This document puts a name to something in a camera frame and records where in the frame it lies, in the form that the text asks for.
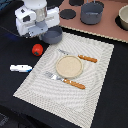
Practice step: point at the pink stove board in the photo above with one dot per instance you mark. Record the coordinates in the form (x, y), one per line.
(105, 28)

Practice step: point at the grey frying pan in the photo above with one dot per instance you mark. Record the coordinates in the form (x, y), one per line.
(53, 35)

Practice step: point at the woven beige placemat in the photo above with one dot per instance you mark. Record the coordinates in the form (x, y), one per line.
(74, 99)

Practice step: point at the grey cooking pot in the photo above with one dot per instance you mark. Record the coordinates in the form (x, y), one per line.
(91, 13)

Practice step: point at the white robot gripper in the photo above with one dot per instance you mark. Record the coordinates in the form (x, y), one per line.
(34, 18)

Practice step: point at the round beige plate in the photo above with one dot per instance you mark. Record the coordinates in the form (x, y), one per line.
(69, 66)

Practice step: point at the knife with wooden handle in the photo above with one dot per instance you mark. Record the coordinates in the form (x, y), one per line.
(80, 56)

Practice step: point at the red tomato-shaped sausage toy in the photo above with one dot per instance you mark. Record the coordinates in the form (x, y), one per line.
(37, 49)

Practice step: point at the fork with wooden handle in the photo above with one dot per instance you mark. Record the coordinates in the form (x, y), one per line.
(55, 77)

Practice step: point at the beige bowl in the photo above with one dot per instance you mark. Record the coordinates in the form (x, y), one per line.
(123, 14)

